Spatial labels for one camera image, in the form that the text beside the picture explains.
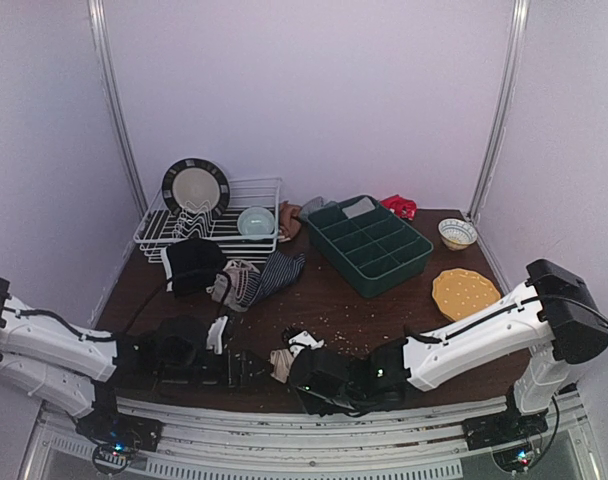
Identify green compartment tray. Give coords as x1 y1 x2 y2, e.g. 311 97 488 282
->
308 195 433 298

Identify grey boxer briefs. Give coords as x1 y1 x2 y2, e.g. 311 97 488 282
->
342 196 376 219

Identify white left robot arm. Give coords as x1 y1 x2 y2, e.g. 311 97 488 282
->
0 278 272 475

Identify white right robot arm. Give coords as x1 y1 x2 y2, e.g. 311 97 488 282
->
282 259 608 450

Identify beige striped underwear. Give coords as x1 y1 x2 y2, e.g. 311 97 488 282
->
206 259 261 312

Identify blue striped underwear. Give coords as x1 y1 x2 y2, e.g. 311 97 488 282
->
236 251 306 311

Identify brown crumpled underwear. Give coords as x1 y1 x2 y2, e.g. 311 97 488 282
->
278 201 302 243

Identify grey crumpled underwear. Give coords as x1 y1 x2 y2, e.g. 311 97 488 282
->
298 196 336 223

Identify yellow plate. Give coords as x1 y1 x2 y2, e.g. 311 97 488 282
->
432 268 501 322

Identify light blue bowl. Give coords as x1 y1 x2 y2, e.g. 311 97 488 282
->
237 206 275 236

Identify black rimmed plate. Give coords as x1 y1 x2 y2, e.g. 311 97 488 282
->
161 158 231 219

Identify red cloth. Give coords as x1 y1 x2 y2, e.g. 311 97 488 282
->
380 195 418 221

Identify patterned white bowl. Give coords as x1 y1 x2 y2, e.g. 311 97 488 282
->
438 218 478 251

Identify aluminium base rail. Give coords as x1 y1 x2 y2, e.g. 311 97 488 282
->
18 394 605 480

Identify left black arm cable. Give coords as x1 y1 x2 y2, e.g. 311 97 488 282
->
0 269 225 346

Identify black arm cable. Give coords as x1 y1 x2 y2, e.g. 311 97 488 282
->
0 269 225 346
406 294 608 346

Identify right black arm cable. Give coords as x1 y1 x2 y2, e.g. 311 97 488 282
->
406 294 608 346

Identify white wire dish rack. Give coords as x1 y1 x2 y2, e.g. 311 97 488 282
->
133 177 282 264

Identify left aluminium frame post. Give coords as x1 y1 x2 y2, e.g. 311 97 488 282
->
87 0 148 215

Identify aluminium frame post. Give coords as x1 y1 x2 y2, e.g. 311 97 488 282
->
87 0 148 215
468 0 531 224

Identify right aluminium frame post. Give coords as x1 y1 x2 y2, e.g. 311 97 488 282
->
468 0 531 224

